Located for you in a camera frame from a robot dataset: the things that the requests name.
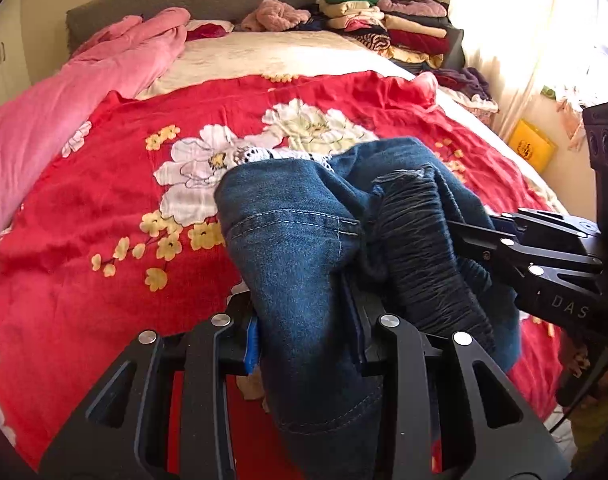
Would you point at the right hand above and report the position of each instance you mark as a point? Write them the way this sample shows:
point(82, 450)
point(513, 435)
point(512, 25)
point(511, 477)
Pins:
point(563, 369)

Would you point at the dark red pillow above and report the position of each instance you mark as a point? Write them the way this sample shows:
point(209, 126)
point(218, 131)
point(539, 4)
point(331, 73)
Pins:
point(206, 31)

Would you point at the pink quilt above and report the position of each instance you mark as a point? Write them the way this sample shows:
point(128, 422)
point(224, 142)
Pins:
point(125, 57)

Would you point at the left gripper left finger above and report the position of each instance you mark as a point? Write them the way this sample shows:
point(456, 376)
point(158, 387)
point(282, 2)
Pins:
point(243, 348)

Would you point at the purple clothes in basket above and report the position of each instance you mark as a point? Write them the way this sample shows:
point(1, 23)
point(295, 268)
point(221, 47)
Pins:
point(468, 81)

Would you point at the green cloth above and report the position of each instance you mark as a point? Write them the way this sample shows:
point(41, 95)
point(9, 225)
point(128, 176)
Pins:
point(589, 421)

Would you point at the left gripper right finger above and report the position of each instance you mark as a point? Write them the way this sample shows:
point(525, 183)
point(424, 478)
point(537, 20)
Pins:
point(368, 326)

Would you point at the yellow box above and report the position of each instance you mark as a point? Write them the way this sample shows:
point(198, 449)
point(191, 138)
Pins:
point(532, 145)

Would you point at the stack of folded clothes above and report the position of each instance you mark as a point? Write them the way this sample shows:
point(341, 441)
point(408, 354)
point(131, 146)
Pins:
point(414, 34)

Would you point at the white wardrobe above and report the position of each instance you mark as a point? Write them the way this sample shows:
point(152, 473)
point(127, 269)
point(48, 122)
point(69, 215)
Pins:
point(14, 77)

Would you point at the pink crumpled garment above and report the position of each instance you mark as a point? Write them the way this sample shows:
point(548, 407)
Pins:
point(274, 16)

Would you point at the cream bed sheet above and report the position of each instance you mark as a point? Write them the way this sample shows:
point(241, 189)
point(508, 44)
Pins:
point(242, 54)

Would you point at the red floral blanket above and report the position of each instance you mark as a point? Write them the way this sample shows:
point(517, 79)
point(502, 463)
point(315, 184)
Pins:
point(123, 235)

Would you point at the blue denim lace-trimmed pants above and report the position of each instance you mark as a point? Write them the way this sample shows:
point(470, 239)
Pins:
point(378, 213)

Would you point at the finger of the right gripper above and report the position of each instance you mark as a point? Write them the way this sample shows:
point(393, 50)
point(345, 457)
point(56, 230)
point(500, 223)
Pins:
point(487, 247)

